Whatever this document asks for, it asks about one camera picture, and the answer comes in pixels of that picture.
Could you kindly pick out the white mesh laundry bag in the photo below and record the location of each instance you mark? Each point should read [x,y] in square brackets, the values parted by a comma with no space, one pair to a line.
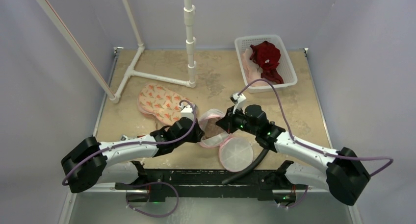
[235,153]

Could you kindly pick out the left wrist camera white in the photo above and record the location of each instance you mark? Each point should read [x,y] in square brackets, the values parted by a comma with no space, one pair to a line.
[187,111]

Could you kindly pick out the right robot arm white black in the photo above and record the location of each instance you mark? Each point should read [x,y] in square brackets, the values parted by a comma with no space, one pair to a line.
[338,171]

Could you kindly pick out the red adjustable wrench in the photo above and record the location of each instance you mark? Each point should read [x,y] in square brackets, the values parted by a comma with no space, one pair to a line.
[125,138]

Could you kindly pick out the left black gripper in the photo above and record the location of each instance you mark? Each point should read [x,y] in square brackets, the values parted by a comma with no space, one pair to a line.
[197,135]

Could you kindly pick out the floral mesh laundry bag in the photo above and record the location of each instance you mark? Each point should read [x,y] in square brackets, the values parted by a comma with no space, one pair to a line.
[160,102]

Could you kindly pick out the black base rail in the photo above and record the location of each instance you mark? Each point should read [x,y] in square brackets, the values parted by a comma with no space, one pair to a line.
[159,184]

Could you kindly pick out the beige tan bra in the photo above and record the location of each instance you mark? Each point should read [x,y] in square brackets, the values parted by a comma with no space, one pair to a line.
[211,129]

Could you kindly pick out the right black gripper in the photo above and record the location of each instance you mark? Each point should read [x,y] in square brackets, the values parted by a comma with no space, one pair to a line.
[227,120]

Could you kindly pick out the white plastic basket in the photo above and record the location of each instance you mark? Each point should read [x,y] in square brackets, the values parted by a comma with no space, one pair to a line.
[285,68]

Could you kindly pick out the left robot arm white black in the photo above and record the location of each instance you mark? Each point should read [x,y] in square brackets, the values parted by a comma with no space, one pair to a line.
[84,165]

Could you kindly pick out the dark red bra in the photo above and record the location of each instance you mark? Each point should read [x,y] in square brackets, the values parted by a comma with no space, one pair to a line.
[266,55]
[273,76]

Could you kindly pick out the white pvc pipe rack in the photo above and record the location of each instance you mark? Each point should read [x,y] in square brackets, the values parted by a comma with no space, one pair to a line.
[189,13]

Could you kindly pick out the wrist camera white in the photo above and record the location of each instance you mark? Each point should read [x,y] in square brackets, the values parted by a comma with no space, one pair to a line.
[187,111]
[238,100]

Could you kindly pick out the pink bra in basket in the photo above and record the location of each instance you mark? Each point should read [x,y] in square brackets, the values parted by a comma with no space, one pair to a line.
[253,71]

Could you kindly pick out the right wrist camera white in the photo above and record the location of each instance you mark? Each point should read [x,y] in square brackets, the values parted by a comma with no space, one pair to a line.
[238,100]

